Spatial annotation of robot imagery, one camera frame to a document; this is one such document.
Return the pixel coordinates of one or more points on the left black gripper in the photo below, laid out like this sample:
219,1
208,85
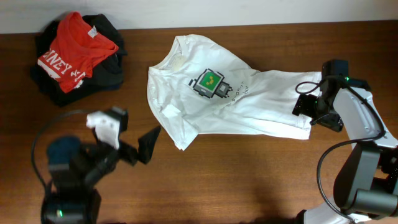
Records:
144,152

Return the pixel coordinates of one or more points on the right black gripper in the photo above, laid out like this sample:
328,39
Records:
304,105

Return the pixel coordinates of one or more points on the white robot print t-shirt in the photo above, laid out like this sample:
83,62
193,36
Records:
201,87

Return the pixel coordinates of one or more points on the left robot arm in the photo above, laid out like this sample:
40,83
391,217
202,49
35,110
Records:
76,167

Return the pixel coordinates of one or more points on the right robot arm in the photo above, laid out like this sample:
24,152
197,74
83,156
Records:
366,187

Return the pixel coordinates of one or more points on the black folded garment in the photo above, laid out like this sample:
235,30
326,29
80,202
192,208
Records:
107,75

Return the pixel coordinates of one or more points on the red printed t-shirt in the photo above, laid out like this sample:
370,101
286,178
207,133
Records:
75,51

